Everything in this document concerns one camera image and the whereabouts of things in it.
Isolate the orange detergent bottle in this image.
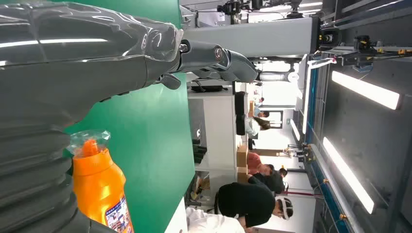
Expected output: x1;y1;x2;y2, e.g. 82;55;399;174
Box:
67;129;135;233

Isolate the black bundle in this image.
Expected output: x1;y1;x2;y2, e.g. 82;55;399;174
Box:
192;138;207;165

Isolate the person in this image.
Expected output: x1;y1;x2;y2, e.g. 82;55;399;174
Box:
244;116;271;139
247;151;275;176
248;167;288;195
214;182;294;229
253;107;270;119
186;206;247;233

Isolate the brown cardboard box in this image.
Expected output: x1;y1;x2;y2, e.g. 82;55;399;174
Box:
237;167;249;184
236;145;249;168

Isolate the short ceiling light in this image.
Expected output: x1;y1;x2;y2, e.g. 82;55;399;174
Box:
290;119;301;141

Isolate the white headset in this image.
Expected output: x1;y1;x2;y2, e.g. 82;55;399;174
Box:
276;197;294;221

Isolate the long ceiling light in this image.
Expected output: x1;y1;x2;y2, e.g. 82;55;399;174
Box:
331;70;401;111
323;136;375;215

